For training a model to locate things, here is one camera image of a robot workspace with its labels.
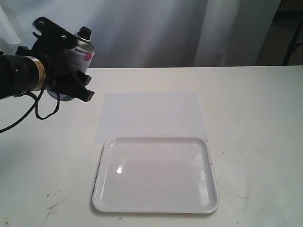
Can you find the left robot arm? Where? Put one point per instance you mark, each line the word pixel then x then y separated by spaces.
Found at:
pixel 15 72

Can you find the spray paint can coloured dots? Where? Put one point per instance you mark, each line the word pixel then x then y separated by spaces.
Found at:
pixel 72 60

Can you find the white paper sheet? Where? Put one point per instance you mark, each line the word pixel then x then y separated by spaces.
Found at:
pixel 151 114

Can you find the white plastic tray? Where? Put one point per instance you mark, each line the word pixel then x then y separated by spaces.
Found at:
pixel 156 175

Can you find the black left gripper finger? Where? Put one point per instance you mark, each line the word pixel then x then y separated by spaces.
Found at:
pixel 74 85
pixel 52 37

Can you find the white backdrop curtain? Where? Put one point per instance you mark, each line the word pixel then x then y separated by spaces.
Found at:
pixel 150 33

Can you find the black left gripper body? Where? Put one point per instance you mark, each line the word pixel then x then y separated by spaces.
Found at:
pixel 52 71

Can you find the black stand pole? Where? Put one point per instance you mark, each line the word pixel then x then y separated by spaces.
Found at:
pixel 294 12

